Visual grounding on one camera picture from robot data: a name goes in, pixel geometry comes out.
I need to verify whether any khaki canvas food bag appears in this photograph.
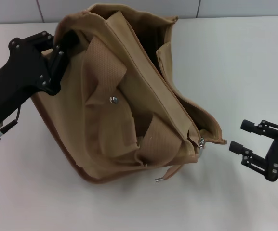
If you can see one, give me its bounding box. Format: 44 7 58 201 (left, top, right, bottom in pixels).
30 2 227 186

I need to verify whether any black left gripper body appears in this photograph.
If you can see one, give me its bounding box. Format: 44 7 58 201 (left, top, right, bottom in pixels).
0 38 62 124

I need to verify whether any left gripper cable with connector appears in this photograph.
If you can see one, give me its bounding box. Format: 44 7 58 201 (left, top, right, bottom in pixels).
0 105 22 143

